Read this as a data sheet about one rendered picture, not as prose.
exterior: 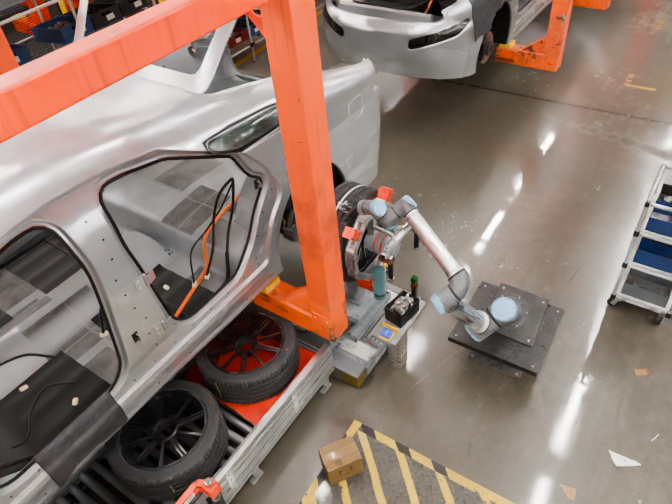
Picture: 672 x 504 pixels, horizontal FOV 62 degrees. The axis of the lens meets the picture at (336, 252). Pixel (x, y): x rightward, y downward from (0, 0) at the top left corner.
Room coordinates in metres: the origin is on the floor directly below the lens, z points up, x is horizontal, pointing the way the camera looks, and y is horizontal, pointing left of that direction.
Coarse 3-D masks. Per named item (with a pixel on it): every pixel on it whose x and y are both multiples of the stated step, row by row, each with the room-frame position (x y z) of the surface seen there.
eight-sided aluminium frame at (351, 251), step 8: (384, 200) 2.85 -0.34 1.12; (360, 216) 2.71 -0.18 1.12; (368, 216) 2.70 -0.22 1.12; (360, 224) 2.68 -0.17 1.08; (392, 232) 2.94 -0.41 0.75; (352, 240) 2.62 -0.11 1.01; (360, 240) 2.61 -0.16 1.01; (352, 248) 2.57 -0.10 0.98; (352, 256) 2.55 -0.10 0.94; (352, 264) 2.56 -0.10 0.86; (376, 264) 2.82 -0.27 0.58; (352, 272) 2.57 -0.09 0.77; (360, 272) 2.66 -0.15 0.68; (368, 272) 2.74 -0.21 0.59; (368, 280) 2.65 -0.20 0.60
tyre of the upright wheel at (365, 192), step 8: (344, 184) 3.00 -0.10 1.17; (352, 184) 3.00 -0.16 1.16; (360, 184) 3.04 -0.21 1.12; (336, 192) 2.90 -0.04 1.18; (344, 192) 2.90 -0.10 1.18; (352, 192) 2.89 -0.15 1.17; (360, 192) 2.89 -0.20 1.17; (368, 192) 2.88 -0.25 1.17; (376, 192) 2.93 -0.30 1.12; (336, 200) 2.83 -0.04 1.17; (344, 200) 2.82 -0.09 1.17; (344, 224) 2.66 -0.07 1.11; (352, 224) 2.70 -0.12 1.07; (344, 240) 2.62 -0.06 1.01; (344, 248) 2.61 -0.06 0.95; (344, 256) 2.61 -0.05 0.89; (376, 256) 2.90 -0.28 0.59; (344, 264) 2.60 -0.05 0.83; (368, 264) 2.82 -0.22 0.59; (344, 272) 2.59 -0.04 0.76; (344, 280) 2.59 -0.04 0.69; (352, 280) 2.66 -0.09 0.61
